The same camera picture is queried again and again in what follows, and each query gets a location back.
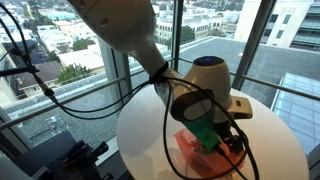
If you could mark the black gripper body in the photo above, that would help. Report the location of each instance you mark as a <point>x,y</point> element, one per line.
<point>230,136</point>

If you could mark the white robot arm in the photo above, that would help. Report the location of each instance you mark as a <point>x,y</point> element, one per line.
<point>120,23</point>

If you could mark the orange plastic bag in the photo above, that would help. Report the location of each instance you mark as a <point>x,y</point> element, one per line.
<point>216,161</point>

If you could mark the metal window railing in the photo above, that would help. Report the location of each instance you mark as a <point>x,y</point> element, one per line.
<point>66,100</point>
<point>283,88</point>

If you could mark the black equipment block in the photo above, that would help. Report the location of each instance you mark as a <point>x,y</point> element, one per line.
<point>53,156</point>

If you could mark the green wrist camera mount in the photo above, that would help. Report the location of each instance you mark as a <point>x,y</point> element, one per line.
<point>201,131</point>

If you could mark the wide slanted window post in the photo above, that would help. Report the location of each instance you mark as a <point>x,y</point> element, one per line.
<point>255,40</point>

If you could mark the thin grey window post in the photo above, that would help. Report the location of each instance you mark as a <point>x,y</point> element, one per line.
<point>177,30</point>

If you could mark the wide grey window post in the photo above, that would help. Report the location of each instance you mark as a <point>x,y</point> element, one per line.
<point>115,66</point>

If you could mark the black camera on stand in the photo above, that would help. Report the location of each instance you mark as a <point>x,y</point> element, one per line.
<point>20,46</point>

